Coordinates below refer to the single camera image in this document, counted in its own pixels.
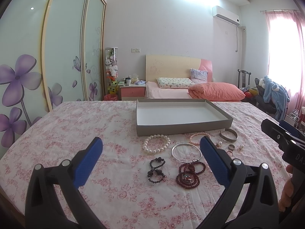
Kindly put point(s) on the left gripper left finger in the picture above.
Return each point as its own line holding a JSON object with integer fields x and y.
{"x": 42, "y": 207}

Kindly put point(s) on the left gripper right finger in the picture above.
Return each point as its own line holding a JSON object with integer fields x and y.
{"x": 260, "y": 206}

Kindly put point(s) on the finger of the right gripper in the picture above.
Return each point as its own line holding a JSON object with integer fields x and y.
{"x": 276, "y": 129}
{"x": 289, "y": 128}

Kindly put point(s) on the thin silver bangle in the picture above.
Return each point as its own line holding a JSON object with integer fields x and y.
{"x": 186, "y": 153}

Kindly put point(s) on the person's right hand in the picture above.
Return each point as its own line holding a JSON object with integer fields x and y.
{"x": 286, "y": 196}

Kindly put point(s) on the dark grey chair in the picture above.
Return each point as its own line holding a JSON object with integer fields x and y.
{"x": 266, "y": 107}

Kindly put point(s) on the blue plush robe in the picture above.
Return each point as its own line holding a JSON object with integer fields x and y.
{"x": 278, "y": 95}

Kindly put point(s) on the dark wooden chair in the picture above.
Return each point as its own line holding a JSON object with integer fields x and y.
{"x": 243, "y": 78}

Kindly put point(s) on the folded salmon duvet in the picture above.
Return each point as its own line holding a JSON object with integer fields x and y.
{"x": 216, "y": 91}

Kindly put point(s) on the pink curtain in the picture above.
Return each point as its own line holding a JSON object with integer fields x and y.
{"x": 286, "y": 53}

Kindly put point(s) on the lilac patterned pillow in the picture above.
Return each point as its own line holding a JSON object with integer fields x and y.
{"x": 198, "y": 76}

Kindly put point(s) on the pink floral tablecloth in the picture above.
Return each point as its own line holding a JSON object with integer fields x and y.
{"x": 133, "y": 184}

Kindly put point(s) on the floral white pillow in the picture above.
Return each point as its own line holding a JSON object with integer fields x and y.
{"x": 174, "y": 83}

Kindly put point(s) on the grey cardboard tray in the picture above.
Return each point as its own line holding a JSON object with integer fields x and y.
{"x": 179, "y": 116}

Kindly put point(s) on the bed with pink sheet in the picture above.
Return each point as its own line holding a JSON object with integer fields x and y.
{"x": 153, "y": 91}

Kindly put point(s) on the white air conditioner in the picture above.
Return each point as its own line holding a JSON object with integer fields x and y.
{"x": 221, "y": 13}

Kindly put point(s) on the bin with red bag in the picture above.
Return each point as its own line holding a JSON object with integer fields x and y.
{"x": 111, "y": 97}

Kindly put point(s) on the cream and pink headboard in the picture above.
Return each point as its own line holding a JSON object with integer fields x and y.
{"x": 174, "y": 66}

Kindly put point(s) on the pink cream nightstand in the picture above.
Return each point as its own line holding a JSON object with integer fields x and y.
{"x": 132, "y": 92}

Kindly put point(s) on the white mug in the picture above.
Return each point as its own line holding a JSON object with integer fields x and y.
{"x": 128, "y": 81}

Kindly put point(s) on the plush toy display tube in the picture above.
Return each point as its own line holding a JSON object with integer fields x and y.
{"x": 111, "y": 70}

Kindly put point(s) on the wardrobe with flower doors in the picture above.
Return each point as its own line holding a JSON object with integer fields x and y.
{"x": 51, "y": 52}

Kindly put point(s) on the white wall socket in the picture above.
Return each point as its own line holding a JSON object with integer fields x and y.
{"x": 136, "y": 50}

